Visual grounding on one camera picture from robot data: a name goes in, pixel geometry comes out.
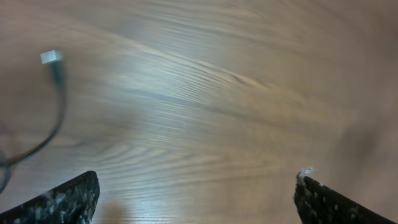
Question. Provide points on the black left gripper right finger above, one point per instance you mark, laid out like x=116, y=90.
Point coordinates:
x=318, y=204

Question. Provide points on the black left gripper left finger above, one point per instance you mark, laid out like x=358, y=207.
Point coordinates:
x=71, y=202

